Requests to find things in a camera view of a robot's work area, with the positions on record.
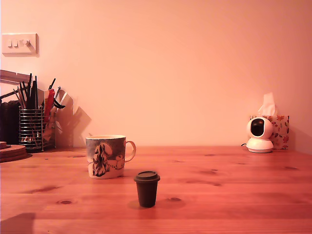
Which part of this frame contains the white wall switch plate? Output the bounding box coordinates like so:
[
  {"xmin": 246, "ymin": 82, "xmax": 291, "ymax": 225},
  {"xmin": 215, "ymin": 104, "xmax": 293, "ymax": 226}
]
[{"xmin": 1, "ymin": 33, "xmax": 39, "ymax": 58}]

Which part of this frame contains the white mug with printed picture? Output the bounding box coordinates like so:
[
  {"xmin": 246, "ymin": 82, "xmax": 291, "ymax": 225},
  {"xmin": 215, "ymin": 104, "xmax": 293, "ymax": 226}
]
[{"xmin": 85, "ymin": 134, "xmax": 137, "ymax": 180}]

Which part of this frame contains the silver metal kitchen tool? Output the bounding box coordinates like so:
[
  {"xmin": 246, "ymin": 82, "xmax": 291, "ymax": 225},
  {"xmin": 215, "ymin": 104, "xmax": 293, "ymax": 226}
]
[{"xmin": 54, "ymin": 85, "xmax": 74, "ymax": 115}]

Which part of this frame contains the black spatula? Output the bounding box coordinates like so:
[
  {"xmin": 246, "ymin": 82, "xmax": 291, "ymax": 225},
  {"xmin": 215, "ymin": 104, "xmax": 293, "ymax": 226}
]
[{"xmin": 25, "ymin": 80, "xmax": 39, "ymax": 110}]

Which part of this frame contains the floral tissue box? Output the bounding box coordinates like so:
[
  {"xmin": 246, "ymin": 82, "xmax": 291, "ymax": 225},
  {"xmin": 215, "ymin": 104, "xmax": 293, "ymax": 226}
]
[{"xmin": 249, "ymin": 115, "xmax": 290, "ymax": 150}]

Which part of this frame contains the wooden stick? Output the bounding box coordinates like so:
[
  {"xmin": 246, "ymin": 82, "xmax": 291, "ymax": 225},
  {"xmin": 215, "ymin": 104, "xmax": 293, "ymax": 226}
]
[{"xmin": 13, "ymin": 89, "xmax": 25, "ymax": 110}]

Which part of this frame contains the red handled kitchen tool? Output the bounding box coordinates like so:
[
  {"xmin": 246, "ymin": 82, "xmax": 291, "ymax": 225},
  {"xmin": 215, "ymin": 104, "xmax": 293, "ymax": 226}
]
[{"xmin": 43, "ymin": 89, "xmax": 56, "ymax": 124}]

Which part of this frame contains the small white round camera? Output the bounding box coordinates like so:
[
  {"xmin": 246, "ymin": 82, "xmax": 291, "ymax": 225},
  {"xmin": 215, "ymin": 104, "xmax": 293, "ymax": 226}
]
[{"xmin": 245, "ymin": 116, "xmax": 274, "ymax": 154}]

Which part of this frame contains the white tissue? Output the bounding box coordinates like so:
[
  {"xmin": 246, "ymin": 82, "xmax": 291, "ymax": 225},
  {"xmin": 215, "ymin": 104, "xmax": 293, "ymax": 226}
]
[{"xmin": 257, "ymin": 92, "xmax": 277, "ymax": 117}]

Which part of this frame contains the brown coffee capsule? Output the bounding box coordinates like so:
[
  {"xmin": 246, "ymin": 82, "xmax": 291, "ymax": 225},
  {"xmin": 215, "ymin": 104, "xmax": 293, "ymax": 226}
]
[{"xmin": 133, "ymin": 171, "xmax": 161, "ymax": 208}]

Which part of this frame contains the large round cork trivet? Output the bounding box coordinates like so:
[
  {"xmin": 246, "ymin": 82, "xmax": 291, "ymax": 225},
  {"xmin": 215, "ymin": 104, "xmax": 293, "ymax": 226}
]
[
  {"xmin": 0, "ymin": 145, "xmax": 26, "ymax": 156},
  {"xmin": 0, "ymin": 153, "xmax": 27, "ymax": 163}
]

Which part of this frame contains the wire utensil holder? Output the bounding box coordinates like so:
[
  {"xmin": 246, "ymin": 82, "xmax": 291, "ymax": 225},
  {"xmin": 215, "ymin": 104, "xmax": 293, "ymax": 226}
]
[{"xmin": 19, "ymin": 108, "xmax": 45, "ymax": 150}]

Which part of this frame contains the grey metal rack rail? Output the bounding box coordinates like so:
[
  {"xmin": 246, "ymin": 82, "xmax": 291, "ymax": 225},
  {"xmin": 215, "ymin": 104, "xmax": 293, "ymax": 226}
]
[{"xmin": 0, "ymin": 70, "xmax": 32, "ymax": 86}]

